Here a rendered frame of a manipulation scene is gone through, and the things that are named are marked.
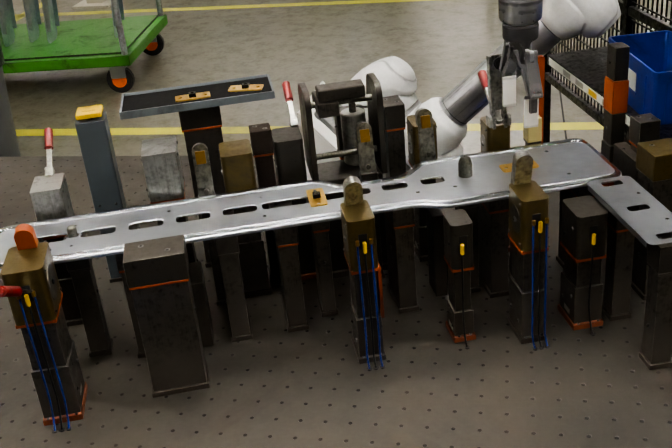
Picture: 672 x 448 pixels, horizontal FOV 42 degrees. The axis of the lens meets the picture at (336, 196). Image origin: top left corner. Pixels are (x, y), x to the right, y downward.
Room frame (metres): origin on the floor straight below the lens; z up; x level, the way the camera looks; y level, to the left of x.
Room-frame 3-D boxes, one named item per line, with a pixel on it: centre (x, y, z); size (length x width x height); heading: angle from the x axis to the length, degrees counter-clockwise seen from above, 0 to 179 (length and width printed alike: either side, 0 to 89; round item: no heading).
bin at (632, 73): (2.05, -0.83, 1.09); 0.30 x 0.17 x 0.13; 2
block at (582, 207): (1.62, -0.52, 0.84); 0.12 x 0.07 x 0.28; 7
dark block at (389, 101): (1.99, -0.15, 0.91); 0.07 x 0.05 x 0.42; 7
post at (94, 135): (2.02, 0.57, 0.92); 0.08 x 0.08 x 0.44; 7
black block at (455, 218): (1.60, -0.25, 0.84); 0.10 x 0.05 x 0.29; 7
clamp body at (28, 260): (1.48, 0.60, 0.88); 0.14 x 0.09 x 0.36; 7
